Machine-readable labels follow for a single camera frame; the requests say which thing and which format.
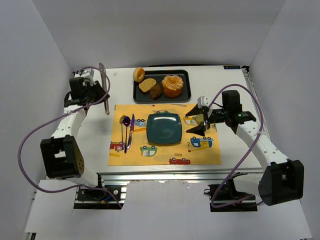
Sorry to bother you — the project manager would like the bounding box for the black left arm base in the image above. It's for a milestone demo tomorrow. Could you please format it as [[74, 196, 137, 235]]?
[[73, 184, 127, 210]]

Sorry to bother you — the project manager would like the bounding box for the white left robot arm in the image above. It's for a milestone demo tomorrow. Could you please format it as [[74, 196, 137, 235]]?
[[40, 76, 106, 188]]

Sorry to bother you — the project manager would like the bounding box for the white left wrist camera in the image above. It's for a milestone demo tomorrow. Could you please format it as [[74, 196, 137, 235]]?
[[78, 68, 95, 86]]

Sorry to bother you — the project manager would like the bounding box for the iridescent purple spoon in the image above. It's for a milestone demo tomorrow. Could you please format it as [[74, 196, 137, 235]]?
[[123, 116, 131, 154]]

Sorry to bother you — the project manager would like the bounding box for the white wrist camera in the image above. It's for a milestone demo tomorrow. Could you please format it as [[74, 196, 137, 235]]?
[[78, 68, 95, 86], [197, 96, 212, 109]]

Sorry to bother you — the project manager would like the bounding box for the yellow cartoon placemat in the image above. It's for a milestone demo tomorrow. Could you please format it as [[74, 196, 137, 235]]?
[[108, 104, 222, 166]]

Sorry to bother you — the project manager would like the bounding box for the gold spoon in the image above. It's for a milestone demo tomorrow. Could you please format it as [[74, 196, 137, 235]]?
[[119, 115, 126, 143]]

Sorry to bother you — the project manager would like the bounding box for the glazed donut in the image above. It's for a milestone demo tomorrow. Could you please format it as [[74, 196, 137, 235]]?
[[132, 67, 145, 83]]

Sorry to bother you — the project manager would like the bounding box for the pale green mug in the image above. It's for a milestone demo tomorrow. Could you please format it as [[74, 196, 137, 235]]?
[[195, 114, 204, 123]]

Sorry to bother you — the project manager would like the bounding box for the iridescent purple knife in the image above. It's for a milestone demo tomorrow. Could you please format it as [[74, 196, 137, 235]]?
[[126, 114, 135, 150]]

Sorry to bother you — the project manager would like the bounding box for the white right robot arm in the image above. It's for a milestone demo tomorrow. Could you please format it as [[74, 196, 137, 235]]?
[[186, 90, 305, 206]]

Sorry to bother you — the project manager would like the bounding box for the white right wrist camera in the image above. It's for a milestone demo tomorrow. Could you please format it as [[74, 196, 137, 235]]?
[[197, 96, 212, 109]]

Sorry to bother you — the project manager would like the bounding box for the brown chocolate croissant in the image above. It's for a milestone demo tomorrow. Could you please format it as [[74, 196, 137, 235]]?
[[149, 84, 162, 100]]

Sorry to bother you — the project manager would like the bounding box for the bread slice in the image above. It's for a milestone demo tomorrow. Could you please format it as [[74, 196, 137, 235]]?
[[138, 78, 157, 93]]

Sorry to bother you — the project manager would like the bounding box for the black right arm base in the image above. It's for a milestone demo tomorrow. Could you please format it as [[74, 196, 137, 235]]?
[[203, 184, 258, 213]]

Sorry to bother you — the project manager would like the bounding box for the dark teal square plate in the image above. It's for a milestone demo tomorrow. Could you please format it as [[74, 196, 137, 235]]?
[[146, 113, 182, 145]]

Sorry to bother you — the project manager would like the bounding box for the orange bundt cake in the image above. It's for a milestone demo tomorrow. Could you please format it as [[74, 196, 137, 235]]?
[[161, 75, 184, 99]]

